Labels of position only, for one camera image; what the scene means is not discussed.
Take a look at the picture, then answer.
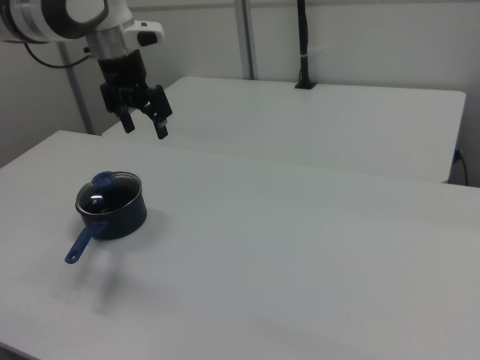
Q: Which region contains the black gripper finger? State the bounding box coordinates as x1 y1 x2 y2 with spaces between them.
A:
143 84 174 140
118 108 137 134

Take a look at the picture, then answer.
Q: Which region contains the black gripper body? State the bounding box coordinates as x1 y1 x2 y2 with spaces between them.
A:
97 48 152 114

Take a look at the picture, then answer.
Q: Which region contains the glass lid with blue knob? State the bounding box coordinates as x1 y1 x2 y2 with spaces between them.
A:
76 171 143 215

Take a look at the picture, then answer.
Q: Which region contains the white side table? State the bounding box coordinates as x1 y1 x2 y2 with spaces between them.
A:
101 76 467 185

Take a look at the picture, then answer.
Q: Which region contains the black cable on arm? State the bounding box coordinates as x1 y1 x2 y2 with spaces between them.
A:
22 41 93 70

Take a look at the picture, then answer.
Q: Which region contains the dark saucepan with blue handle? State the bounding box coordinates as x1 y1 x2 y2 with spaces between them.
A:
64 171 148 266

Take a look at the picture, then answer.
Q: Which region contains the grey metal partition post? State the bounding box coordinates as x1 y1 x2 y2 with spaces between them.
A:
235 0 260 81

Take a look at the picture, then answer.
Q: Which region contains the white cable tie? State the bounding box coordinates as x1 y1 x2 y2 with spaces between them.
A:
301 46 328 60

